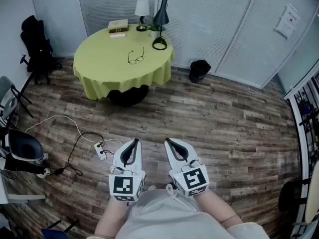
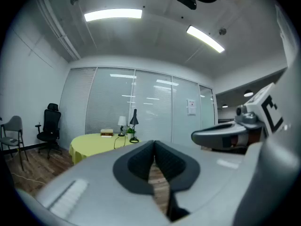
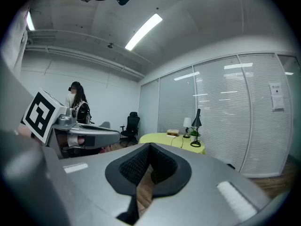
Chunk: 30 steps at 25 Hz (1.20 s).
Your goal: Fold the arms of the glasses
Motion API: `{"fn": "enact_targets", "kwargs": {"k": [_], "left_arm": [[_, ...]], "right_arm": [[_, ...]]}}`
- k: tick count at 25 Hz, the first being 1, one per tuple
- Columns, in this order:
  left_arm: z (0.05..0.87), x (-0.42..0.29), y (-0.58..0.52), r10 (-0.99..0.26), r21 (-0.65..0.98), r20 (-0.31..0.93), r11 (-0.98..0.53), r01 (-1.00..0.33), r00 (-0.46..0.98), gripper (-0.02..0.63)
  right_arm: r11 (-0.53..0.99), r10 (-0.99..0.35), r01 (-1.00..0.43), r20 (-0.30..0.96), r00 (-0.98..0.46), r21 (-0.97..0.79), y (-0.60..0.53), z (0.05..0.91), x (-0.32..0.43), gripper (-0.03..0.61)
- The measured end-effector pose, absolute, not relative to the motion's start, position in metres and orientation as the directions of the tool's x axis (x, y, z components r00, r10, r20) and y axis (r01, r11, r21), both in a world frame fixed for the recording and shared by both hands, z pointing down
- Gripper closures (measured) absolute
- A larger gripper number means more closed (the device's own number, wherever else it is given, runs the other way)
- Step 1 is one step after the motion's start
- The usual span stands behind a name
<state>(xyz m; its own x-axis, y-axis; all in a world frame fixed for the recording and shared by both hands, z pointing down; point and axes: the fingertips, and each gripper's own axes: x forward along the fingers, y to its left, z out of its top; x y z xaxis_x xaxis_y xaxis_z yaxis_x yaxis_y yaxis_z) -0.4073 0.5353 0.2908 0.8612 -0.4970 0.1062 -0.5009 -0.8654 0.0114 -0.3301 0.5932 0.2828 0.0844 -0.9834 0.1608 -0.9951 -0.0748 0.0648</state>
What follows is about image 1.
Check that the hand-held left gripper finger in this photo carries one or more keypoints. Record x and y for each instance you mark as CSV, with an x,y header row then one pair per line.
x,y
137,158
118,154

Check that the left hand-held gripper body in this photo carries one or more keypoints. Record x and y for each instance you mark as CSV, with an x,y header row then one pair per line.
x,y
122,185

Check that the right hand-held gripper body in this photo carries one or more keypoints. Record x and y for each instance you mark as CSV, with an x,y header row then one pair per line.
x,y
193,180

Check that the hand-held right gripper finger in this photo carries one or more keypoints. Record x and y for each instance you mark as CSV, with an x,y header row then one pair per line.
x,y
185,150
170,155

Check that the black thin-framed glasses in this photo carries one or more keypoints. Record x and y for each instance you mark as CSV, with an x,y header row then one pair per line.
x,y
132,60

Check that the person's right forearm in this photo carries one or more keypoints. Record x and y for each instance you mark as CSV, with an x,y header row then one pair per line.
x,y
219,208

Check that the person's left forearm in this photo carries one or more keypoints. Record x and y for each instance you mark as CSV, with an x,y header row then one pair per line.
x,y
111,218

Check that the white power strip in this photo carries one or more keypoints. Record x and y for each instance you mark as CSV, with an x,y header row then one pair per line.
x,y
100,152

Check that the person's light clothing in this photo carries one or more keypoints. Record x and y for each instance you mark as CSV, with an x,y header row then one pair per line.
x,y
172,220

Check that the black round table base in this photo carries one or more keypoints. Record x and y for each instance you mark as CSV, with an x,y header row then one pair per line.
x,y
128,97

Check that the black trash bin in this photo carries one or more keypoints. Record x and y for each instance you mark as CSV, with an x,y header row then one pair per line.
x,y
198,71

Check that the blue object with black legs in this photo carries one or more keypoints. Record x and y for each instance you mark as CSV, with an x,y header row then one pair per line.
x,y
53,233

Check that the yellow-green tablecloth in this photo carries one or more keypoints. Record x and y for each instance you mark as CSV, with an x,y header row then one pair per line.
x,y
112,58

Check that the white furniture edge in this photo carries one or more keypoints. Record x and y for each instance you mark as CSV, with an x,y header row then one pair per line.
x,y
15,197

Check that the thin white book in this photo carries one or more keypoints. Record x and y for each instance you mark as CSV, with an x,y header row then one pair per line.
x,y
117,35

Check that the small potted plant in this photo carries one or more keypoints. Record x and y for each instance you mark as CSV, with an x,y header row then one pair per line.
x,y
155,31

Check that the grey folding chair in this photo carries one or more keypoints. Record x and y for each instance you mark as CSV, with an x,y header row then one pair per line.
x,y
6,96

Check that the glass-door shelf cabinet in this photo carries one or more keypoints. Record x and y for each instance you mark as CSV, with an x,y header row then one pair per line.
x,y
307,113

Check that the black office chair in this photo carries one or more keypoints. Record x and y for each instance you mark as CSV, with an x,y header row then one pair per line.
x,y
37,48

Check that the black desk lamp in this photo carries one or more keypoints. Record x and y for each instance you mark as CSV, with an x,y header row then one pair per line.
x,y
160,17

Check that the white-shade table lamp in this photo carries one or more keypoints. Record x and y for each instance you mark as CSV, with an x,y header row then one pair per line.
x,y
142,7

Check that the white paper notice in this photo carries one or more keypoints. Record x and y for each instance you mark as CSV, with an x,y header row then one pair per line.
x,y
286,21

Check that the beige chair with black frame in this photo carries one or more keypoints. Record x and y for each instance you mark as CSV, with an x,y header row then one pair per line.
x,y
312,198

